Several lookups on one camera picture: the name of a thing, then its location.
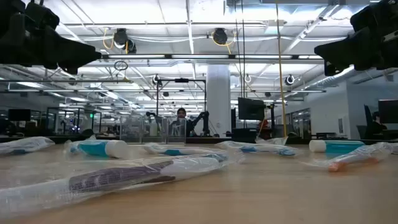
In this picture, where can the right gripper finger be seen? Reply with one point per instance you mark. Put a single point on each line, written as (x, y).
(348, 49)
(330, 68)

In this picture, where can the teal mouthwash bottle white cap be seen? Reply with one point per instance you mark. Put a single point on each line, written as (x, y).
(339, 146)
(99, 148)

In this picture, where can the blue toothbrush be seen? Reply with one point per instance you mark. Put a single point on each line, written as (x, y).
(261, 147)
(177, 152)
(25, 144)

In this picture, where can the orange toothbrush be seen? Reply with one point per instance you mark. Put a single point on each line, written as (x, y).
(354, 160)

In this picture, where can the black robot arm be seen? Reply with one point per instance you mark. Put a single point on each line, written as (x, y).
(203, 121)

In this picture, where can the black monitor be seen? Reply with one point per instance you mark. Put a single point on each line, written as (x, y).
(250, 109)
(388, 111)
(19, 115)

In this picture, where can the person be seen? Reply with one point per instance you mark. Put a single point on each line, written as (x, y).
(182, 115)
(376, 123)

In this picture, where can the clear acrylic organizer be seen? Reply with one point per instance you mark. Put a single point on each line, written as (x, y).
(146, 130)

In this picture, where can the white column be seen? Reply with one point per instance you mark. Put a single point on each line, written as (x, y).
(219, 99)

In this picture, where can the long light bar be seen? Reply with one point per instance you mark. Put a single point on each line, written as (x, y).
(199, 56)

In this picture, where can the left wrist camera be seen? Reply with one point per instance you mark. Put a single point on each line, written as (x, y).
(42, 15)

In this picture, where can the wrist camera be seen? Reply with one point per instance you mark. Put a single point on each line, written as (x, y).
(370, 15)
(42, 15)

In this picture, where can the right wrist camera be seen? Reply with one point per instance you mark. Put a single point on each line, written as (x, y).
(370, 15)

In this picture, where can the black gantry frame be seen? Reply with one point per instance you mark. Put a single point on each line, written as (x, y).
(192, 80)

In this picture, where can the black aluminium table frame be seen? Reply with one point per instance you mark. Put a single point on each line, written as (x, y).
(205, 140)

